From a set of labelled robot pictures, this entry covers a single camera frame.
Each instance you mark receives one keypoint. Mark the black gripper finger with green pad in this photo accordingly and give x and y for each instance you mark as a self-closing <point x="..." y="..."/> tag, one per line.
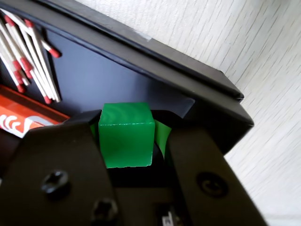
<point x="58" y="155"/>
<point x="202" y="160"/>

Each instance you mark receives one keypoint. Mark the green wooden cube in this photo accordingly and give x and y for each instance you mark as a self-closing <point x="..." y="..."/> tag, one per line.
<point x="127" y="141"/>

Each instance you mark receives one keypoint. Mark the orange matchbox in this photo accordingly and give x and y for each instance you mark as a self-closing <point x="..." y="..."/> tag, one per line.
<point x="28" y="110"/>

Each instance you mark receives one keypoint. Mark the red-tipped wooden match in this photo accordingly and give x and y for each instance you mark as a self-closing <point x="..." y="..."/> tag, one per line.
<point x="28" y="23"/>
<point x="24" y="63"/>
<point x="55" y="53"/>
<point x="20" y="88"/>
<point x="47" y="100"/>
<point x="28" y="73"/>
<point x="17" y="75"/>

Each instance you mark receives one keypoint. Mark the black box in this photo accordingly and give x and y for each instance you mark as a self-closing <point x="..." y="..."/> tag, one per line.
<point x="117" y="70"/>

